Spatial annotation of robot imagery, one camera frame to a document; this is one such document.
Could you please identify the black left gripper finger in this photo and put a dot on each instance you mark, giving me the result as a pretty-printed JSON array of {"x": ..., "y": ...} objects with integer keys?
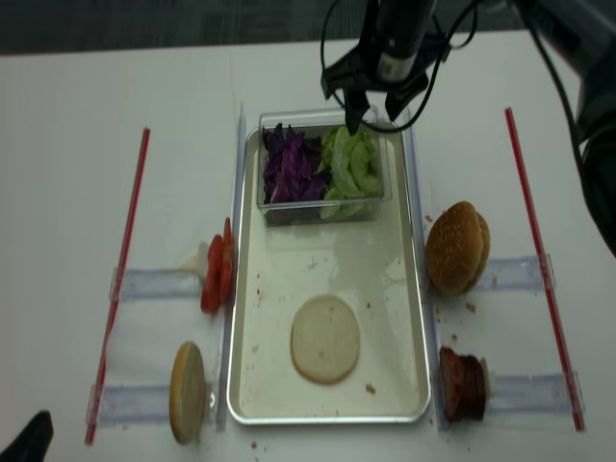
[{"x": 33, "y": 442}]

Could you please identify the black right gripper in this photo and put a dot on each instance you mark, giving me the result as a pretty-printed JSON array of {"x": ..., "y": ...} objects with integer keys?
[{"x": 392, "y": 56}]

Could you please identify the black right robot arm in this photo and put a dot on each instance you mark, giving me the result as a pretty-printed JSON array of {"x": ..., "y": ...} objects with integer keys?
[{"x": 577, "y": 45}]

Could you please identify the green lettuce leaves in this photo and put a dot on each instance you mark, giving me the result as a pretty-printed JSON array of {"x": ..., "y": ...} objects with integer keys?
[{"x": 354, "y": 165}]

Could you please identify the left clear tomato track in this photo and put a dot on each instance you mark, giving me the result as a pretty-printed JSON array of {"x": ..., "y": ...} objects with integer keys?
[{"x": 138, "y": 284}]

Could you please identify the white tomato pusher block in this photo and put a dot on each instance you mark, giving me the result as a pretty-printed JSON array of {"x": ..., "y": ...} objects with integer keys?
[{"x": 201, "y": 264}]

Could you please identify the red tomato slices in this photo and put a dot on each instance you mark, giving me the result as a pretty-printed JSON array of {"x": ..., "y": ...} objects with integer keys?
[{"x": 218, "y": 279}]

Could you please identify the brown meat patties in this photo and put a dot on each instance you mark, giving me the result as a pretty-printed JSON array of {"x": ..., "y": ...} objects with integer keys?
[{"x": 465, "y": 386}]

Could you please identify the clear plastic salad container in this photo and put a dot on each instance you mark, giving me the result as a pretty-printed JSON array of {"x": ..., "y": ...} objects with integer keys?
[{"x": 317, "y": 124}]

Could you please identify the left clear bun track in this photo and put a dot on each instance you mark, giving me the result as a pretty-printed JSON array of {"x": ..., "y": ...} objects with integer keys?
[{"x": 124, "y": 405}]

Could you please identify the clear bun track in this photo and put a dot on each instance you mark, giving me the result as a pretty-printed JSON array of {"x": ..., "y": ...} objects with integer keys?
[
  {"x": 124, "y": 405},
  {"x": 528, "y": 273}
]

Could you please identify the purple cabbage leaves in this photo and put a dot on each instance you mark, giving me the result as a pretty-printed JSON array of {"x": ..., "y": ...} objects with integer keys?
[{"x": 291, "y": 171}]

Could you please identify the silver metal tray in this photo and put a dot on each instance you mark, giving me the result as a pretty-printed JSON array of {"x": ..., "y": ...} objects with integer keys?
[{"x": 368, "y": 266}]

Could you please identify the sesame burger bun tops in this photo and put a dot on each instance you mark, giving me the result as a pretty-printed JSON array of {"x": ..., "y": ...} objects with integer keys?
[{"x": 457, "y": 249}]

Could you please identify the upright bun slice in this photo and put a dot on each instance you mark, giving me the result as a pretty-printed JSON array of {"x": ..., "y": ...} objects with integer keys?
[{"x": 187, "y": 393}]

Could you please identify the right clear bun track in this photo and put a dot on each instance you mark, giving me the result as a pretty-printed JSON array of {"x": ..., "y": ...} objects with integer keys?
[{"x": 528, "y": 273}]

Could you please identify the flat bun slice on tray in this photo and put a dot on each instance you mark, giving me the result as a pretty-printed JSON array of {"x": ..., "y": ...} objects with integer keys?
[{"x": 325, "y": 339}]

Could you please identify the right clear patty track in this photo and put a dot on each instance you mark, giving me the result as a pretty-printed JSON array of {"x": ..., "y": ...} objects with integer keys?
[{"x": 543, "y": 393}]

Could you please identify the left red plastic rail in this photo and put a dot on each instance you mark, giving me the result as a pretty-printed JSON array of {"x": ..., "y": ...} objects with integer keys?
[{"x": 96, "y": 394}]

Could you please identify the red plastic rail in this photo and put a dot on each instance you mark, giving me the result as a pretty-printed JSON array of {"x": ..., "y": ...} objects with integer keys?
[
  {"x": 560, "y": 339},
  {"x": 96, "y": 394}
]

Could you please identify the right red plastic rail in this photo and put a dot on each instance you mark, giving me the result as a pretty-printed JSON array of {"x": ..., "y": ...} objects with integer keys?
[{"x": 560, "y": 339}]

